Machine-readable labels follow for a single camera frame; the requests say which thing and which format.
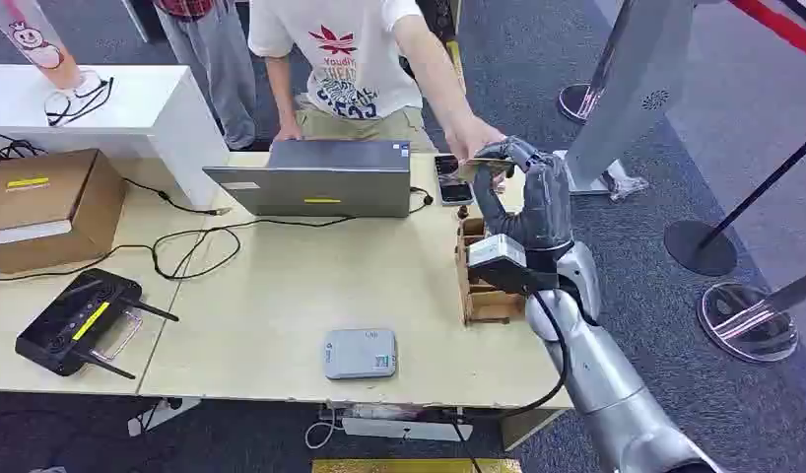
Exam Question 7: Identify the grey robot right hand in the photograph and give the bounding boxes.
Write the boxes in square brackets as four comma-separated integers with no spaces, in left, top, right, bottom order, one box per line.
[471,135,575,253]

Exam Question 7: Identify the person's left hand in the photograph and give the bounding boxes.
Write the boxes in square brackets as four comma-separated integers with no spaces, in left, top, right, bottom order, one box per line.
[443,115,508,164]

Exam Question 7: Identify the gold printed card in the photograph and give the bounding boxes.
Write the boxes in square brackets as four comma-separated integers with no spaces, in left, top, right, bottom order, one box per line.
[456,156,516,184]

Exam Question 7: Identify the black smartphone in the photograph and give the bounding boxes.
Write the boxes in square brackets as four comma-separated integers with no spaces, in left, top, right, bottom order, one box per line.
[434,154,475,208]

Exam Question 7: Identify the grey laptop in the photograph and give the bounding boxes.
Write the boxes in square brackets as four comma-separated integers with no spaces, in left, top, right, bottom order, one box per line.
[202,138,412,219]

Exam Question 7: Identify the person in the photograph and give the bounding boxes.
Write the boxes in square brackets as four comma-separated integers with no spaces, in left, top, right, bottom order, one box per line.
[247,0,508,164]
[153,0,259,152]

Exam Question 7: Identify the dark round stand base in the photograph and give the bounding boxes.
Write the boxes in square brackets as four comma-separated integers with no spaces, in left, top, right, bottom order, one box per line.
[558,83,603,125]

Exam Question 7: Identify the wooden card box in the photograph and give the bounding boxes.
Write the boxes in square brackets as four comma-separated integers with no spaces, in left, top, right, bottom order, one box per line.
[454,216,528,326]

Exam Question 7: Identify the silver standing sign panel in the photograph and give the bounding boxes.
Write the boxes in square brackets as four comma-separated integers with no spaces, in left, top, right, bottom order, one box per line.
[553,0,705,202]

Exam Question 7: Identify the black eyeglasses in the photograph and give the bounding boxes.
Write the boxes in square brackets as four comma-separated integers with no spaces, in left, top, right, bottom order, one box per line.
[43,76,115,128]

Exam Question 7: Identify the grey card reader device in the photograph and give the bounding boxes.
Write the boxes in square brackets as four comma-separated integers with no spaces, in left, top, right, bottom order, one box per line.
[323,328,398,381]

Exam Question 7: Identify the clear round acrylic sign base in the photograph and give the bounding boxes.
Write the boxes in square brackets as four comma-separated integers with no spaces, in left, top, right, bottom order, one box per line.
[697,266,806,364]

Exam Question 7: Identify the brown cardboard box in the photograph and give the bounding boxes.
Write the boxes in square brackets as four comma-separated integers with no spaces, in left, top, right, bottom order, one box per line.
[0,148,128,274]

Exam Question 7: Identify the white power strip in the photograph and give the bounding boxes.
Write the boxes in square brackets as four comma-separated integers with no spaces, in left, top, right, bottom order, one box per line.
[127,396,202,438]
[340,417,474,443]

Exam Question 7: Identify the black controller with antennas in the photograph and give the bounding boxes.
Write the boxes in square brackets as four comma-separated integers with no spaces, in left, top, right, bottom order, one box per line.
[14,268,180,380]

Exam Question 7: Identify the gold floor mat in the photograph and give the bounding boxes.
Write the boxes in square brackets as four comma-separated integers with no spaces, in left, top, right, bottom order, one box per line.
[311,458,523,473]

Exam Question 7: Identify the red barrier belt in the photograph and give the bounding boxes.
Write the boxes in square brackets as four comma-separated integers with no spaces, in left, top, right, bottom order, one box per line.
[729,0,806,63]

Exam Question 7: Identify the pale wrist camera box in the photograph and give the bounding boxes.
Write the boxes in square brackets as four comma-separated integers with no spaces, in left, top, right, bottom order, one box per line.
[466,234,565,297]

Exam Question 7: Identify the black cable with plug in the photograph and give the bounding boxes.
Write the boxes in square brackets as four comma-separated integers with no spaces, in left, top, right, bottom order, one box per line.
[123,177,234,217]

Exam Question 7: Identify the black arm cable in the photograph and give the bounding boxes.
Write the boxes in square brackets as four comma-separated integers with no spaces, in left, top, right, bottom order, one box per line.
[441,292,570,473]

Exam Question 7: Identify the black stanchion post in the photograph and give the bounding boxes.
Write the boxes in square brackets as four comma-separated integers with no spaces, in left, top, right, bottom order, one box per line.
[663,128,806,278]

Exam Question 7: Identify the long black laptop cable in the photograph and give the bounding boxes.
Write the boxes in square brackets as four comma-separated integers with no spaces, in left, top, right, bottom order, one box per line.
[0,185,436,283]

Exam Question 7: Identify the black cable bundle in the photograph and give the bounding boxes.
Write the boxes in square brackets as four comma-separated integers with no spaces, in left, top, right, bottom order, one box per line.
[0,133,48,163]

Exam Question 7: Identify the white cable loop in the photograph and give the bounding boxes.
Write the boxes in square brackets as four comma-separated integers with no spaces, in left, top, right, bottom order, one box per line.
[303,407,342,450]

